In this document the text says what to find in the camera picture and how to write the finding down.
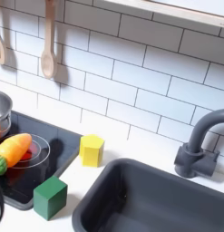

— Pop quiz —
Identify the yellow hexagonal block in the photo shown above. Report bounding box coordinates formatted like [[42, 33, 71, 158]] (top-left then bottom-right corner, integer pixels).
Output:
[[78, 134, 105, 169]]

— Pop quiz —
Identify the green wooden cube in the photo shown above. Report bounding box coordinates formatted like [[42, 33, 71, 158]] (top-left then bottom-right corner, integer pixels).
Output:
[[33, 175, 69, 222]]

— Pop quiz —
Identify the orange toy carrot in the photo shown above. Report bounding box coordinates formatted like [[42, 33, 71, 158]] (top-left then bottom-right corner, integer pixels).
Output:
[[0, 132, 34, 177]]

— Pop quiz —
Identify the black glass stove top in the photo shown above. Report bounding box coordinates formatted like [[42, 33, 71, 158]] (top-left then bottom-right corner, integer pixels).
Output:
[[0, 110, 83, 211]]

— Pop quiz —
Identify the wooden spoon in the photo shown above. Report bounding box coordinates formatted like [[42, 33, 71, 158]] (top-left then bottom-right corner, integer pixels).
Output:
[[40, 0, 59, 80]]

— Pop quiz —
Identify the dark grey sink basin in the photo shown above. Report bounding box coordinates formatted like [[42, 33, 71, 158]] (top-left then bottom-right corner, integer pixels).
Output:
[[71, 158, 224, 232]]

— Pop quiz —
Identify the dark grey tap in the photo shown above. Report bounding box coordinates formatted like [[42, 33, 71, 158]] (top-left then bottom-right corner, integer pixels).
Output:
[[173, 109, 224, 179]]

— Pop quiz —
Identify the steel pot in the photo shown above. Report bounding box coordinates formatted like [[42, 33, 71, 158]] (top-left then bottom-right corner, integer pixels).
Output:
[[0, 90, 14, 141]]

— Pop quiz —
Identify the pale wooden shelf ledge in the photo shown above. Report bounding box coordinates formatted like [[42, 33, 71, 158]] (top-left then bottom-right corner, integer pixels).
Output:
[[103, 0, 224, 30]]

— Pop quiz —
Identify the thin black cable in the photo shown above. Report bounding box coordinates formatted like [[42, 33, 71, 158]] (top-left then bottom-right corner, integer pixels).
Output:
[[0, 177, 5, 228]]

